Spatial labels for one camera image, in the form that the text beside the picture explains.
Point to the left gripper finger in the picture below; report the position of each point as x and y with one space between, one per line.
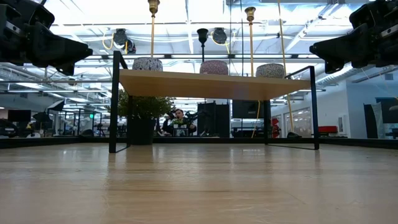
53 48
67 69

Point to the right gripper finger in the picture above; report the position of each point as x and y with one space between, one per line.
345 46
332 67

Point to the small round patterned candle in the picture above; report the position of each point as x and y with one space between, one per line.
147 64
270 71
214 67

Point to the tall gold candlestick holder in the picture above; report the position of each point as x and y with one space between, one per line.
250 12
153 6

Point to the short black candlestick holder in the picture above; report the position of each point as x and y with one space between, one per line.
202 33

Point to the black ceiling lamp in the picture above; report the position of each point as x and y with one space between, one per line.
120 38
219 35

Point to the green potted plant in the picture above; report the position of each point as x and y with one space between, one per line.
146 107

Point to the person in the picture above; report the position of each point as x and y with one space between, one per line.
179 114

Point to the wooden shelf with black legs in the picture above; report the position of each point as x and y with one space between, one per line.
202 84

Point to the black aluminium rig frame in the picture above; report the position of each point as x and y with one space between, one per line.
46 141

